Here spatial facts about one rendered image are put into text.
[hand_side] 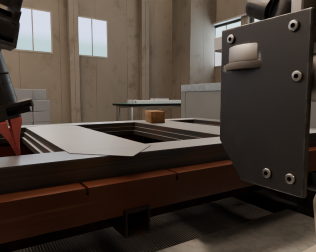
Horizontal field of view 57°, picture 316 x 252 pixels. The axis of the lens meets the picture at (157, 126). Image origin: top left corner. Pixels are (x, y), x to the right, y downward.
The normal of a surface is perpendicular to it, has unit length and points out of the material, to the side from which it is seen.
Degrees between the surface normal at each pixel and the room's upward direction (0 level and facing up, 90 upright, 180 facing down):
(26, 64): 90
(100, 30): 90
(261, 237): 0
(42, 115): 90
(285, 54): 90
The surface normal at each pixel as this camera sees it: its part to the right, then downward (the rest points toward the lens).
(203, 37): 0.56, 0.08
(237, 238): 0.00, -1.00
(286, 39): -0.83, 0.05
